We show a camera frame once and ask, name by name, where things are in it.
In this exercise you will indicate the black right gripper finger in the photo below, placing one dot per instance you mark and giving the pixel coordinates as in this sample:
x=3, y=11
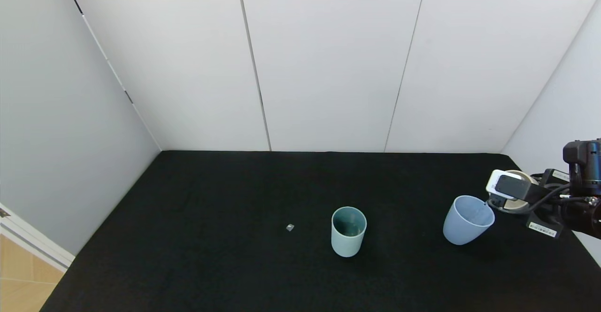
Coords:
x=497, y=203

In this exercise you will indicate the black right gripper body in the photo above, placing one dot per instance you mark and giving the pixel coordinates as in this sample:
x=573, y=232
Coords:
x=543, y=228

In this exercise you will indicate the beige plastic cup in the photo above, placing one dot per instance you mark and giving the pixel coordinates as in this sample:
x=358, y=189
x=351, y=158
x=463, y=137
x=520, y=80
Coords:
x=516, y=207

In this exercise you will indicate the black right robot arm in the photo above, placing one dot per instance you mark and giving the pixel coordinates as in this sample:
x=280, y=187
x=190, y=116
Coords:
x=584, y=185

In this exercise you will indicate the light blue plastic cup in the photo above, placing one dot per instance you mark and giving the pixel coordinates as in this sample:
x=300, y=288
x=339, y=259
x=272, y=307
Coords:
x=462, y=230

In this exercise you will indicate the light teal plastic cup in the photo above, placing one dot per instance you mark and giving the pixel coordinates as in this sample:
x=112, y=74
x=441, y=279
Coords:
x=348, y=241

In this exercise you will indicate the black table cloth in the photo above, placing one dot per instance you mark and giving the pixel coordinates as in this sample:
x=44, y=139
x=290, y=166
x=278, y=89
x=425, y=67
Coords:
x=281, y=265

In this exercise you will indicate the white baseboard strip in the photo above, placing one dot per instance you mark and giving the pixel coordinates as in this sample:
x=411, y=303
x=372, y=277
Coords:
x=33, y=241

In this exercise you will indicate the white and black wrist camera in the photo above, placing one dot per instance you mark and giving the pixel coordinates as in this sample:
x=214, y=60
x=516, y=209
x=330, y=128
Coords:
x=514, y=186

